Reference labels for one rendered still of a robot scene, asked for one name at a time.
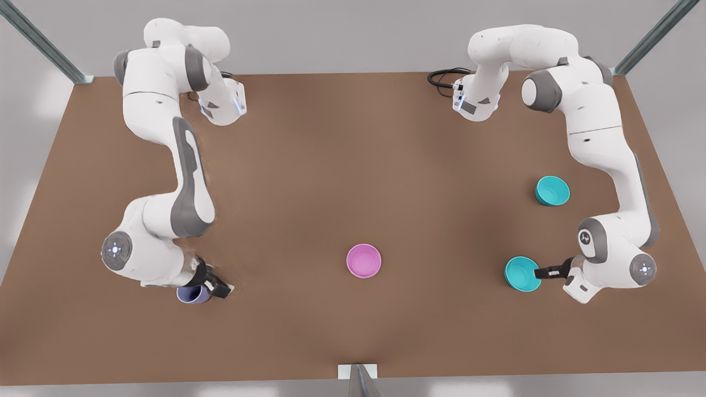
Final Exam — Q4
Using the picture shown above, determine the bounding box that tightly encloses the purple-blue bowl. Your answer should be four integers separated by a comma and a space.
176, 285, 212, 305

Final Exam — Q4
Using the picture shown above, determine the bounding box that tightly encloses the teal bowl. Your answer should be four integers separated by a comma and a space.
535, 176, 570, 207
505, 256, 542, 292

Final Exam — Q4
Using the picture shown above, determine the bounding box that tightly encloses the pink bowl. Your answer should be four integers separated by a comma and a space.
346, 244, 382, 278

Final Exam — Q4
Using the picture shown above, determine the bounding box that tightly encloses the silver frame post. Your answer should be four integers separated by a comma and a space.
611, 0, 701, 77
338, 363, 382, 397
0, 0, 95, 85

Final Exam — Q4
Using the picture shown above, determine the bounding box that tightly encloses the black cable loop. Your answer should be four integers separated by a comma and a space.
427, 68, 473, 99

